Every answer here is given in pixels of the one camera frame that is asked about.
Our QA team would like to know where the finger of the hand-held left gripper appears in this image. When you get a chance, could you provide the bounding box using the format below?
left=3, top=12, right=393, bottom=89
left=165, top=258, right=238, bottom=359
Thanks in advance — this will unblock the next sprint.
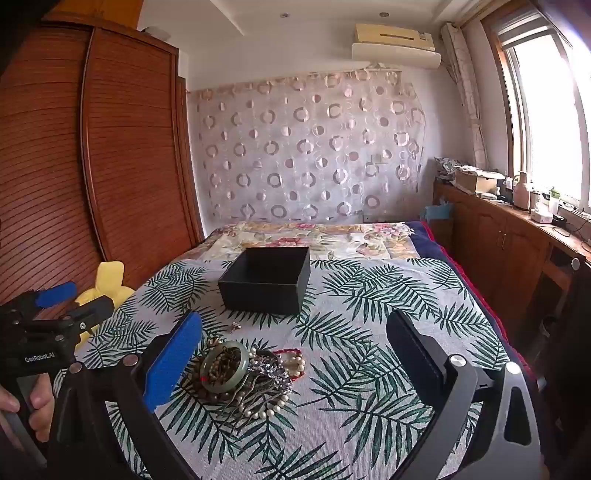
left=65, top=295, right=115, bottom=335
left=32, top=281, right=78, bottom=310

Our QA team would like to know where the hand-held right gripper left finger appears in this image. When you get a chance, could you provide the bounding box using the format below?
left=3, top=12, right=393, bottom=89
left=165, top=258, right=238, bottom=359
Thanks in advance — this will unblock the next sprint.
left=46, top=311, right=204, bottom=480

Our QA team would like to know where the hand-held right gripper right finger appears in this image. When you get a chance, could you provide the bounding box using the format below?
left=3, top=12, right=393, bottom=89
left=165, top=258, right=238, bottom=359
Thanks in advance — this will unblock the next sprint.
left=385, top=310, right=543, bottom=480

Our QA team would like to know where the cream pearl necklace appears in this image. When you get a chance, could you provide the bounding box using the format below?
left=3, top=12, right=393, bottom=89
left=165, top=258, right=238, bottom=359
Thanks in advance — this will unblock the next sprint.
left=249, top=347, right=306, bottom=380

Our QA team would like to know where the black jewelry box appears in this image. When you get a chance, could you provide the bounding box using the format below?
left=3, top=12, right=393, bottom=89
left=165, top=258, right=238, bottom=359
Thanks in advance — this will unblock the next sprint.
left=218, top=247, right=311, bottom=317

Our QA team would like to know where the person's left hand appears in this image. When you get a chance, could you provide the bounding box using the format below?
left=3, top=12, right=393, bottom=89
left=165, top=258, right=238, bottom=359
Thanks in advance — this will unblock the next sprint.
left=0, top=371, right=56, bottom=444

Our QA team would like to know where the yellow plush toy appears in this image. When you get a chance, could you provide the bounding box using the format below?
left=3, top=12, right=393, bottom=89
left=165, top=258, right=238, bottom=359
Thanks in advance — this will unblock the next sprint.
left=74, top=261, right=136, bottom=349

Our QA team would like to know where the green jade bangle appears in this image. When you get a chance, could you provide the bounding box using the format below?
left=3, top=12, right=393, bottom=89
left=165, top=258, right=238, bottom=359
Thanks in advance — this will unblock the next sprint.
left=199, top=340, right=250, bottom=393

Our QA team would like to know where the leaf print sheet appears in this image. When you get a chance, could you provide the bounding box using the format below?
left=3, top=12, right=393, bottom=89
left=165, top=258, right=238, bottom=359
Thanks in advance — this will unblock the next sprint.
left=53, top=258, right=509, bottom=480

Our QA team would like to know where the silver rhinestone hair clip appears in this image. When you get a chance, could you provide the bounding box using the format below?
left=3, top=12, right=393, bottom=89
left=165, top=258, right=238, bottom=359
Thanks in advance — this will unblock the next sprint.
left=249, top=357, right=294, bottom=393

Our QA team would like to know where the small pearl strand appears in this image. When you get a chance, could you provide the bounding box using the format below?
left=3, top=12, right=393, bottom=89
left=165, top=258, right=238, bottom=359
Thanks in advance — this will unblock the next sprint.
left=238, top=399, right=288, bottom=422

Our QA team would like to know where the navy blanket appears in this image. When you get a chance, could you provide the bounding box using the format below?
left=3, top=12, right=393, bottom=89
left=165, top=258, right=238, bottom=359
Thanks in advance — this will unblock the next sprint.
left=406, top=222, right=527, bottom=370

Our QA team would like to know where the wooden wardrobe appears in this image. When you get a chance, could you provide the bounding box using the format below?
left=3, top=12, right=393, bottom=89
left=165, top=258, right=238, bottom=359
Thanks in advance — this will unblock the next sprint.
left=0, top=14, right=204, bottom=319

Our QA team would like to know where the blue paper bag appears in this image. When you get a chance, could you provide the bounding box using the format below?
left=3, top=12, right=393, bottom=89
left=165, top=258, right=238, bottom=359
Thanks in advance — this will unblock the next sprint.
left=422, top=196, right=455, bottom=222

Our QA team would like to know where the wooden cabinet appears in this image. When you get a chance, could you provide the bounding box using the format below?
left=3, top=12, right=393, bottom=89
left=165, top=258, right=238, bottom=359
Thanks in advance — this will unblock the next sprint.
left=431, top=180, right=591, bottom=370

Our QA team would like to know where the floral quilt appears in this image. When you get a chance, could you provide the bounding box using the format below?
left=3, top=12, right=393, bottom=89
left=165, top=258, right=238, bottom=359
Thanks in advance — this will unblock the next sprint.
left=178, top=220, right=421, bottom=278

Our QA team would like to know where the cardboard box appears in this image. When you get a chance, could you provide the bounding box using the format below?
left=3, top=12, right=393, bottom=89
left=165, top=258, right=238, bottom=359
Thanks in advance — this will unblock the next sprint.
left=455, top=168, right=506, bottom=195

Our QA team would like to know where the patterned cloth pile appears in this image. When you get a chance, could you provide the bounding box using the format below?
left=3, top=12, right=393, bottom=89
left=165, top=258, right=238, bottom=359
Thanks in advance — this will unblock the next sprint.
left=434, top=156, right=467, bottom=178

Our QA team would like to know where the white jug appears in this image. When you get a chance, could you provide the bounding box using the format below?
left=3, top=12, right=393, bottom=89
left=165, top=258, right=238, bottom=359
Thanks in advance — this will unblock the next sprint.
left=513, top=172, right=532, bottom=210

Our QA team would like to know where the light window drape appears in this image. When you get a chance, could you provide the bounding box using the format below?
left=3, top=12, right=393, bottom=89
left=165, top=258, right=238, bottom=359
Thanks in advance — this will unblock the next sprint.
left=441, top=21, right=490, bottom=171

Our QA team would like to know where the window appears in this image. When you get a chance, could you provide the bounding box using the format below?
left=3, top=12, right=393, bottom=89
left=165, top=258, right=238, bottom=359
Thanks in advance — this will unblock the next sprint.
left=480, top=0, right=591, bottom=213

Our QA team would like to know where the air conditioner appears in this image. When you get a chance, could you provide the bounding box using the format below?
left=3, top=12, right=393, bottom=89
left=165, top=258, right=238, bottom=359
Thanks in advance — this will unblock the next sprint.
left=351, top=22, right=441, bottom=70

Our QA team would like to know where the red string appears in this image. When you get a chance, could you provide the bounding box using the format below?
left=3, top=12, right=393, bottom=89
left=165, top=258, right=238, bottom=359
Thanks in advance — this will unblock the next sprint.
left=272, top=348, right=305, bottom=381

